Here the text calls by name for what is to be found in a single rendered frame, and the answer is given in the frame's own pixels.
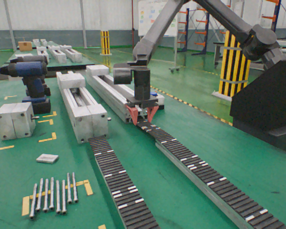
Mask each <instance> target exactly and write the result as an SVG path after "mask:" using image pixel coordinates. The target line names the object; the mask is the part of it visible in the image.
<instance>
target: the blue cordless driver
mask: <svg viewBox="0 0 286 229"><path fill-rule="evenodd" d="M0 73H1V74H2V75H9V76H11V77H18V76H19V77H23V78H22V82H23V83H24V85H26V86H27V90H28V93H29V96H25V97H24V98H23V100H22V101H21V102H20V103H27V102H31V103H32V108H33V113H34V114H41V113H49V112H50V110H51V103H50V99H49V98H46V95H44V93H43V91H44V88H43V85H42V83H41V79H40V78H38V77H37V76H43V75H47V74H48V68H47V66H46V63H45V62H17V64H16V63H9V65H6V66H3V67H0Z"/></svg>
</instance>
